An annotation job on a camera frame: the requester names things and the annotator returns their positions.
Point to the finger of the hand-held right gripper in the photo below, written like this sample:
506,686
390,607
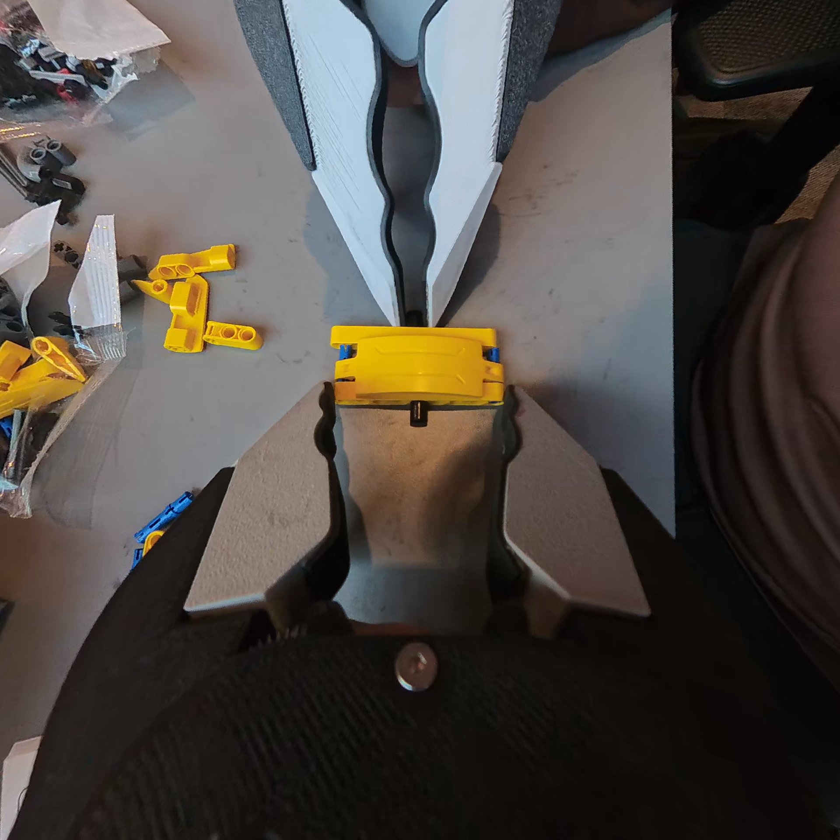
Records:
341,131
473,118

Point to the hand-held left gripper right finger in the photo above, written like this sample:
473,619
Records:
571,525

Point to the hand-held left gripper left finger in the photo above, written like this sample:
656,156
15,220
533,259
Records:
263,525

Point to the yellow beam black pin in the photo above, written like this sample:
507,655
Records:
418,415

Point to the long yellow nine-hole beam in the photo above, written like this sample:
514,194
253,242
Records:
368,332

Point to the yellow curved panel blue pins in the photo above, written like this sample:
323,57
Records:
418,365

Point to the grey desk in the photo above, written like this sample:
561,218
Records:
591,263

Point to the short yellow beam blue pin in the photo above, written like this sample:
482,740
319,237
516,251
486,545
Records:
160,525

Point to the plastic bag of black parts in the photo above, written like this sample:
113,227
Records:
79,53

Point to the short yellow three-hole beam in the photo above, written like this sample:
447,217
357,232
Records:
234,336

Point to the yellow L-shaped piece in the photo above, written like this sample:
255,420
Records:
187,315

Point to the small yellow connector piece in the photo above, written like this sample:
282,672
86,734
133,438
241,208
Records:
148,286

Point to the loose black connector parts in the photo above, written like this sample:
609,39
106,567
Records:
46,177

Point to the plastic bag of yellow parts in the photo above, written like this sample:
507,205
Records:
46,368

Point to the black mesh chair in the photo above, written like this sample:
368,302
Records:
761,46

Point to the open white instruction manual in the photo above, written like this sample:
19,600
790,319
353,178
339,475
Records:
16,775

